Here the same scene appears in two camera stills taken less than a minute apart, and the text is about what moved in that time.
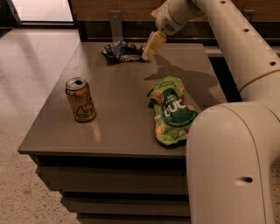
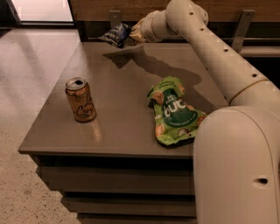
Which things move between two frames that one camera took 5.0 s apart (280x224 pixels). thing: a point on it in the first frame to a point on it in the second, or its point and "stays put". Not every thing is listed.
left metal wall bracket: [116, 24] stays put
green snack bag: [173, 110] stays put
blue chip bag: [122, 52] to [117, 35]
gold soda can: [78, 91] stays put
